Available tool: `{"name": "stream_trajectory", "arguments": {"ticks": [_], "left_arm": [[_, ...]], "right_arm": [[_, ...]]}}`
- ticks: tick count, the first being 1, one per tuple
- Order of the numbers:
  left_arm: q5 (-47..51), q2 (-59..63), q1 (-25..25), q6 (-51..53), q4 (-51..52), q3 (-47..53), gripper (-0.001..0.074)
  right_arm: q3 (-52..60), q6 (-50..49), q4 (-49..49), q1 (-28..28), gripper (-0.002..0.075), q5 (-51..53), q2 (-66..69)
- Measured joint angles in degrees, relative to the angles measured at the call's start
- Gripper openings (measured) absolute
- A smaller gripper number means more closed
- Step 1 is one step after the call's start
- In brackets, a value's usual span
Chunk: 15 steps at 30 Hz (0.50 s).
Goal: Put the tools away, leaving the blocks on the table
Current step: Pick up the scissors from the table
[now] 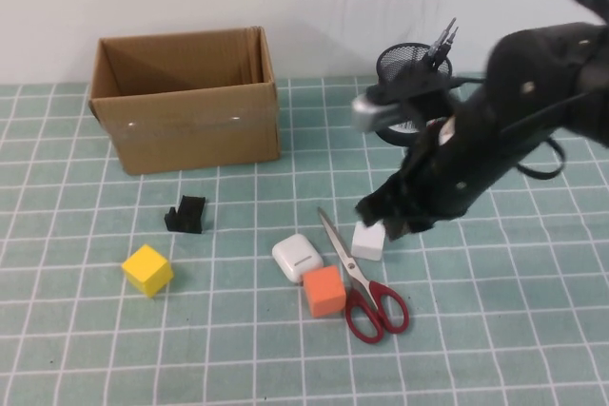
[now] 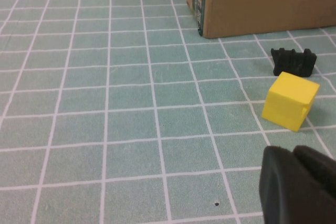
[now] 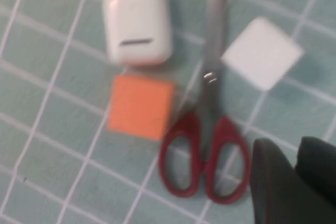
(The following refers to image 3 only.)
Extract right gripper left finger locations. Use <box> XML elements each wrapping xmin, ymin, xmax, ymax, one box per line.
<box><xmin>251</xmin><ymin>137</ymin><xmax>336</xmax><ymax>224</ymax></box>

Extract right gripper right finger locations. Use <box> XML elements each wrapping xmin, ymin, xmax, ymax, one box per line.
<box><xmin>295</xmin><ymin>136</ymin><xmax>336</xmax><ymax>196</ymax></box>

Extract red-handled scissors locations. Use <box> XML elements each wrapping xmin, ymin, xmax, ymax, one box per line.
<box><xmin>159</xmin><ymin>0</ymin><xmax>251</xmax><ymax>205</ymax></box>

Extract white cube block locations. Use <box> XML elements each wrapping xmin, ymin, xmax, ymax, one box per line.
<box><xmin>220</xmin><ymin>16</ymin><xmax>305</xmax><ymax>91</ymax></box>

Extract orange cube block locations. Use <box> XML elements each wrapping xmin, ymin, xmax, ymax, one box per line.
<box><xmin>107</xmin><ymin>73</ymin><xmax>176</xmax><ymax>141</ymax></box>

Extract white earbuds case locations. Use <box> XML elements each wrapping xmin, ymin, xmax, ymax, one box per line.
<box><xmin>102</xmin><ymin>0</ymin><xmax>174</xmax><ymax>67</ymax></box>

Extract green checkered tablecloth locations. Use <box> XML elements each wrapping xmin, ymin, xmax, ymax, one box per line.
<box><xmin>0</xmin><ymin>0</ymin><xmax>336</xmax><ymax>224</ymax></box>

